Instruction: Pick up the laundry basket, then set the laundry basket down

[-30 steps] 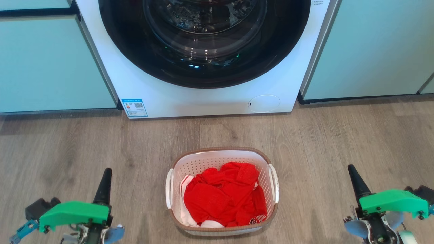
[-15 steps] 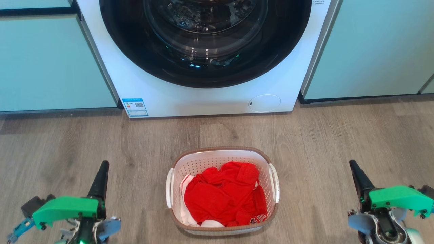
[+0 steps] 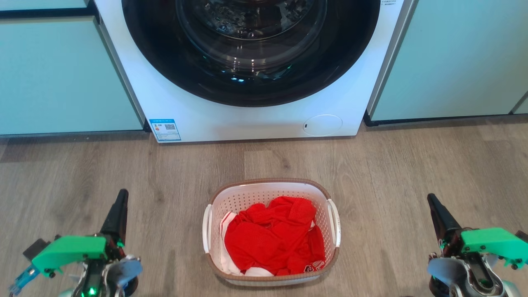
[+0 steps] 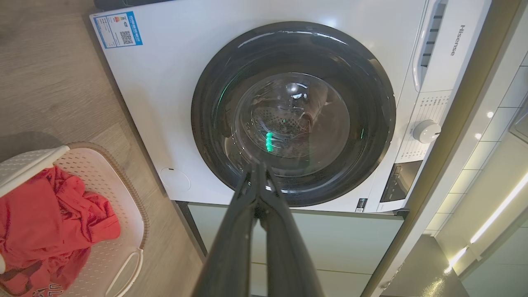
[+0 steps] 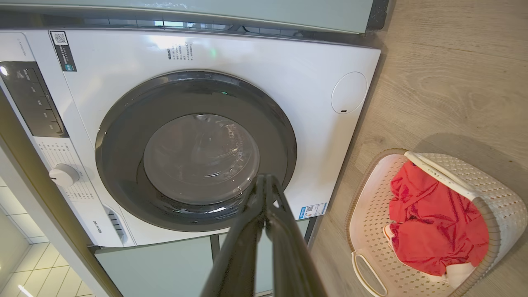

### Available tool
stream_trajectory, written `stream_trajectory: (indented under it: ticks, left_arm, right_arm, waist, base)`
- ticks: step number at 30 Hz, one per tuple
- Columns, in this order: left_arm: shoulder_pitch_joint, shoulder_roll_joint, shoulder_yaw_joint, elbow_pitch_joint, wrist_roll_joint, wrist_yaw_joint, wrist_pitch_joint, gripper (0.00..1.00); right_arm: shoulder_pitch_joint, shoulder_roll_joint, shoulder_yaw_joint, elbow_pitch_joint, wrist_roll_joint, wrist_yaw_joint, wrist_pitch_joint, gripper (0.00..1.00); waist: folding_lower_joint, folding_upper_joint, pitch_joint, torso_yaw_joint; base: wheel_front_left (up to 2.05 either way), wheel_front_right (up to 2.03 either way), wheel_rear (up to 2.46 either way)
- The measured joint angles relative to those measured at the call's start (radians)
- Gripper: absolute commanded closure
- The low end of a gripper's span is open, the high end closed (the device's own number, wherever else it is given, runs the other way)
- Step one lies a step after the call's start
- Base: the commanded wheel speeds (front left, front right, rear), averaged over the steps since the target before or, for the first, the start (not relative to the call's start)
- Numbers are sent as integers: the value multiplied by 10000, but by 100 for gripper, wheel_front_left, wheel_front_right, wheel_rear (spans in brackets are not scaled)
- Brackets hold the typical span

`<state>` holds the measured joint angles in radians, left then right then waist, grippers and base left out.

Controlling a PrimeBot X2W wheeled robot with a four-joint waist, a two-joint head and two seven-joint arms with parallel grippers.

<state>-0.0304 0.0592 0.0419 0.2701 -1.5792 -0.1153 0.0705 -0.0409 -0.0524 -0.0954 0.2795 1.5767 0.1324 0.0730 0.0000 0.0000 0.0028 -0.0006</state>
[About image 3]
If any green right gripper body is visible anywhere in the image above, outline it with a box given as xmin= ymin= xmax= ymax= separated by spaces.
xmin=438 ymin=227 xmax=528 ymax=269

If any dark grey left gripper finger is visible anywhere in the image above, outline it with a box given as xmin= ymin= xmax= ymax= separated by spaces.
xmin=113 ymin=189 xmax=129 ymax=245
xmin=100 ymin=189 xmax=123 ymax=243

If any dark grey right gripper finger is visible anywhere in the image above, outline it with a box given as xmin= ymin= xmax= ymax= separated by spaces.
xmin=427 ymin=193 xmax=451 ymax=245
xmin=431 ymin=193 xmax=463 ymax=238

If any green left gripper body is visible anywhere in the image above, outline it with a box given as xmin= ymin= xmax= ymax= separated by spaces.
xmin=23 ymin=233 xmax=125 ymax=278

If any white perforated laundry basket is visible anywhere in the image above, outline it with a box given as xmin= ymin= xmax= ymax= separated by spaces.
xmin=202 ymin=178 xmax=342 ymax=288

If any blue energy label sticker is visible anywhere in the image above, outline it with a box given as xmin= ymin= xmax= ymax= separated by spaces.
xmin=149 ymin=119 xmax=182 ymax=143

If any red garment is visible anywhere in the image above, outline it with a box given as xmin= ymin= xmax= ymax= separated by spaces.
xmin=224 ymin=196 xmax=326 ymax=276

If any round white filter cover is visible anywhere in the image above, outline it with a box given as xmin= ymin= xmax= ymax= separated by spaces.
xmin=303 ymin=114 xmax=343 ymax=137

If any pale green wide cabinet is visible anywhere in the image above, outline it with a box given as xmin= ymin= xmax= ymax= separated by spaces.
xmin=0 ymin=16 xmax=146 ymax=137

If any pale green cabinet with plinth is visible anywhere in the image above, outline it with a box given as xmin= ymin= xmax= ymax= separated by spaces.
xmin=363 ymin=0 xmax=528 ymax=127

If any white front-load washing machine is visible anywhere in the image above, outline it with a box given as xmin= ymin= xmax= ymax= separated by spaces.
xmin=94 ymin=0 xmax=415 ymax=144

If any dark round washing machine door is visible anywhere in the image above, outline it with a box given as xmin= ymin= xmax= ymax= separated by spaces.
xmin=121 ymin=0 xmax=381 ymax=108

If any pale green cabinet drawer front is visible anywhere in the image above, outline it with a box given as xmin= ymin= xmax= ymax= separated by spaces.
xmin=0 ymin=0 xmax=90 ymax=11

